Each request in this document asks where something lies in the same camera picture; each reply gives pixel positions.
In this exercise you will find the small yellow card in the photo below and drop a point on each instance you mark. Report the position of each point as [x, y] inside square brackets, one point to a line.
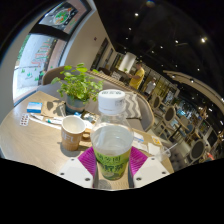
[156, 140]

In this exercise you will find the small blue white box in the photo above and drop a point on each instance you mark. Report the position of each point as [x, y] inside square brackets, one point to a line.
[34, 107]

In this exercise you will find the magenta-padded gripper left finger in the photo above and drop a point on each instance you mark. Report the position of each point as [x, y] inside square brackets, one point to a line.
[75, 173]

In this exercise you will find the group of wooden dining chairs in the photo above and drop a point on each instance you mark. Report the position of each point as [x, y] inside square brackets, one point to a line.
[170, 115]

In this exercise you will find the grey curved sofa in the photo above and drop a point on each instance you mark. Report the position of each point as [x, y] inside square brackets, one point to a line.
[50, 76]

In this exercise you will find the green potted plant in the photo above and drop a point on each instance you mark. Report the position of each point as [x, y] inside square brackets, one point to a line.
[78, 86]

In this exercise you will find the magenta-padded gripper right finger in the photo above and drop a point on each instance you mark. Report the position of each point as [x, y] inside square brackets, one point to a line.
[151, 171]

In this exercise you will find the person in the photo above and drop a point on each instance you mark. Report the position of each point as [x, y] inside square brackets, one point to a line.
[150, 87]
[138, 76]

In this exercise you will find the white teal tube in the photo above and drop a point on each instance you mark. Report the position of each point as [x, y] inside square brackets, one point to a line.
[50, 121]

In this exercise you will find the window with painted decals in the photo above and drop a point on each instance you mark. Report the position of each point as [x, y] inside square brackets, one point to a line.
[36, 56]

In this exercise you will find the group of ceiling spotlights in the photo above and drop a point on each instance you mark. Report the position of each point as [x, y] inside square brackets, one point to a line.
[203, 40]

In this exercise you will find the white blue tissue packet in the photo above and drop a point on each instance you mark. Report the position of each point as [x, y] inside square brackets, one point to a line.
[138, 136]

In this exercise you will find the pill blister pack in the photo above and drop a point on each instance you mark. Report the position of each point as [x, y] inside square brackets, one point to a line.
[24, 119]

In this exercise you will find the clear green-labelled water bottle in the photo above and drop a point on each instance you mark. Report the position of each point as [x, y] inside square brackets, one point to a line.
[111, 143]

